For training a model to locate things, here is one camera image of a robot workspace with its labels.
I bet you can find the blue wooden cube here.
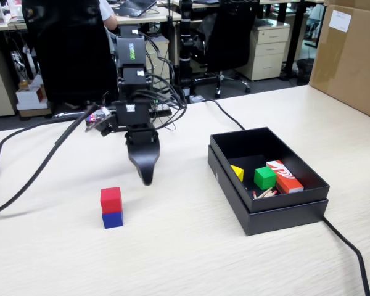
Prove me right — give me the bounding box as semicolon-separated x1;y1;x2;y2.
101;211;125;229

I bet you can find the black open box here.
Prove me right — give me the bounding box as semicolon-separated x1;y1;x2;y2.
207;144;329;237

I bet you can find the large black office chair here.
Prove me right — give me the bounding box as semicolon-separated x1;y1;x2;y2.
21;0;121;107

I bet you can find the large brown cardboard box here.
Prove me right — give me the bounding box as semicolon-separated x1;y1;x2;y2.
308;0;370;123

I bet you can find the orange white matchbox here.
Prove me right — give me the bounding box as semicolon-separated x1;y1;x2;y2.
266;160;305;194

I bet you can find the beige three drawer cabinet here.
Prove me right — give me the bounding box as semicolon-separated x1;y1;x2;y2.
236;23;291;81

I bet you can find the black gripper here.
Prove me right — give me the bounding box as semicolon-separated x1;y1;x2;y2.
113;98;160;187

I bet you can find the black swivel office chair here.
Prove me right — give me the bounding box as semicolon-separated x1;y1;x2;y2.
191;0;260;99

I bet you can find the beige narrow drawer cabinet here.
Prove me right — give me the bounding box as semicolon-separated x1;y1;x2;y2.
144;34;173;91

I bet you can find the red wooden cube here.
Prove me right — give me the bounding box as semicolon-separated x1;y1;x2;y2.
100;186;123;214

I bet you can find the robot controller board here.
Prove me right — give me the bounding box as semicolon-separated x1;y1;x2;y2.
150;97;175;115

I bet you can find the white cardboard box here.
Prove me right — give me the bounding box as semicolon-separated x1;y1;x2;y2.
15;79;51;118

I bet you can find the thick black cable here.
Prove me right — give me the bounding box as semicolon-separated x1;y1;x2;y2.
0;103;100;216

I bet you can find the yellow wooden block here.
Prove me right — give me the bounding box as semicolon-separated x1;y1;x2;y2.
230;164;245;183

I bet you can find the beige office desk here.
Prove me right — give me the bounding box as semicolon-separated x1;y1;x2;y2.
0;5;183;32

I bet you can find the black legged office desk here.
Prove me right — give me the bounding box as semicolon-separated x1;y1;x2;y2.
191;0;327;81

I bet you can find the thin black wire bundle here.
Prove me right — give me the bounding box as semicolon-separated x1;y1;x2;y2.
138;30;189;131

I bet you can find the black cardboard box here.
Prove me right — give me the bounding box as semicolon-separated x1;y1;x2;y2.
209;126;331;214

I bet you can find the black laptop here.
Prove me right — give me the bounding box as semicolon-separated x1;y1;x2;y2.
112;0;158;18

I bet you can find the green wooden cube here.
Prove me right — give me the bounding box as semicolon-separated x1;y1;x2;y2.
253;166;278;191

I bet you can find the black trash bin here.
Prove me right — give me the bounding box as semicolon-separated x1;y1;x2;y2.
295;57;316;86

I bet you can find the person in white shirt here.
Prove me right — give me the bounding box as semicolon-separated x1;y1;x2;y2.
97;0;118;31

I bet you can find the black power cable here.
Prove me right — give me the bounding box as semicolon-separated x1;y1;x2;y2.
200;98;370;296

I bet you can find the black pole with white bands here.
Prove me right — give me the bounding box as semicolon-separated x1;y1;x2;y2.
178;0;194;105

